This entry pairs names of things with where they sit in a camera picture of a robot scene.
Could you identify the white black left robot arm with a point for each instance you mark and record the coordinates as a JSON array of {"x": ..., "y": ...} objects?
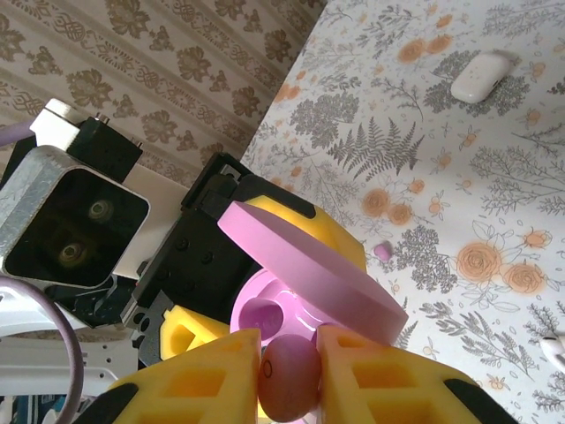
[{"x": 22, "y": 322}]

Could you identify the pink earbud charging case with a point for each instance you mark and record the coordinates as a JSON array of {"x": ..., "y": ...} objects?
[{"x": 309, "y": 274}]

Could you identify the white earbud charging case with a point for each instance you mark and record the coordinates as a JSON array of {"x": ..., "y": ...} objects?
[{"x": 479, "y": 79}]

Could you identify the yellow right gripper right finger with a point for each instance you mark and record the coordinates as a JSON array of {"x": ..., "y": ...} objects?
[{"x": 353, "y": 397}]

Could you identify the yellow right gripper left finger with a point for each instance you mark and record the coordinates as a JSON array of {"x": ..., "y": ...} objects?
[{"x": 198, "y": 384}]

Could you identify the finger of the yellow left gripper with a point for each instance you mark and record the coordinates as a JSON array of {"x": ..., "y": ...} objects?
[
  {"x": 176, "y": 335},
  {"x": 335, "y": 234}
]

